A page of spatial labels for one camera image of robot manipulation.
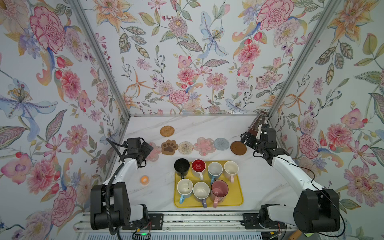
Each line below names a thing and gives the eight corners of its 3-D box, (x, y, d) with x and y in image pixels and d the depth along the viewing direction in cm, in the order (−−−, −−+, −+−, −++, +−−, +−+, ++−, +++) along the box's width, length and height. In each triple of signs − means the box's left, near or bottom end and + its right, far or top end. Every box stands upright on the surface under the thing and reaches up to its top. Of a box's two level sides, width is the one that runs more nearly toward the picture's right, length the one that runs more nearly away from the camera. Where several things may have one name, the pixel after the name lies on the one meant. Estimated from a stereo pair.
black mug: (171, 174, 91) (169, 167, 84) (181, 162, 96) (180, 154, 89) (182, 181, 88) (181, 175, 81) (191, 169, 93) (191, 161, 86)
